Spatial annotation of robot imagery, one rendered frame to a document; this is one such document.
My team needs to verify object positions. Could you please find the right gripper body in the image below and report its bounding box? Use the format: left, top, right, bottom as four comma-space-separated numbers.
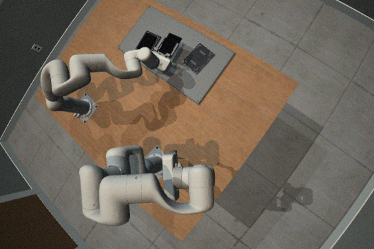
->
162, 154, 180, 201

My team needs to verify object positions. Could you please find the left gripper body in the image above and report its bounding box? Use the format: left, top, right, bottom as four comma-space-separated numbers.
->
152, 51, 172, 73

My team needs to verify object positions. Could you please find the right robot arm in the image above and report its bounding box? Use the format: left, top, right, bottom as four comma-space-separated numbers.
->
79, 145, 215, 226

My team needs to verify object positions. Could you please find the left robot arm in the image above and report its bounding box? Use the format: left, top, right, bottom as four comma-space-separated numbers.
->
40, 47, 160, 118

